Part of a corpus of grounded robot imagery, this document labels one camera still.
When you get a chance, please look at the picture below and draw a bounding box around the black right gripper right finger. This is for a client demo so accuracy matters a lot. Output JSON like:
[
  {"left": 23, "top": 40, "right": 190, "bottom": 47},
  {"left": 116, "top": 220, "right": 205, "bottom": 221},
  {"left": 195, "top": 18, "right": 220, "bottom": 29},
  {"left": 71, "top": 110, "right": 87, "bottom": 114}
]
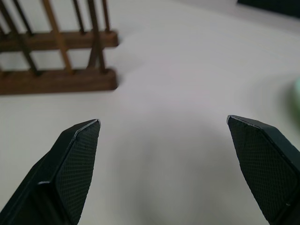
[{"left": 226, "top": 114, "right": 300, "bottom": 225}]

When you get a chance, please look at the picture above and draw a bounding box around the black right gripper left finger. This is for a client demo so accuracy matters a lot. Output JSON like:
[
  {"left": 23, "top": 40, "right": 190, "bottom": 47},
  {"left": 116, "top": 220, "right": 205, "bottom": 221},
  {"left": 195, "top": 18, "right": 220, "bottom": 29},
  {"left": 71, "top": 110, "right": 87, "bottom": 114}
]
[{"left": 0, "top": 119, "right": 102, "bottom": 225}]

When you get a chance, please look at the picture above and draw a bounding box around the wooden dish rack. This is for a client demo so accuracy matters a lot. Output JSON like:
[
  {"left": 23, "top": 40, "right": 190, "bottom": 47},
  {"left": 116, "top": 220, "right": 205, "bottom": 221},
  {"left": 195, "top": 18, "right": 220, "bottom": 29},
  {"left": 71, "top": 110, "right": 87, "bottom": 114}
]
[{"left": 0, "top": 0, "right": 120, "bottom": 96}]

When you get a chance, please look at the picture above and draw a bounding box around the green plate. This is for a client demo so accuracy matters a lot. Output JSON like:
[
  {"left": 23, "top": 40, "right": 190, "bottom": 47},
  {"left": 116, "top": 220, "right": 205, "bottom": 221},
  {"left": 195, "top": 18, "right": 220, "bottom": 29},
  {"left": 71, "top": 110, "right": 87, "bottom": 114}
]
[{"left": 287, "top": 78, "right": 300, "bottom": 111}]

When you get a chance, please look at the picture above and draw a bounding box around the dark object at table edge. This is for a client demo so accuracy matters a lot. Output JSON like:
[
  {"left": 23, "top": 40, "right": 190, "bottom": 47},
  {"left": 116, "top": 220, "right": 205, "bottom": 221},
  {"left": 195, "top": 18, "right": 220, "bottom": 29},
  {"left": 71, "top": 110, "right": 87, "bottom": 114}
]
[{"left": 236, "top": 0, "right": 300, "bottom": 17}]

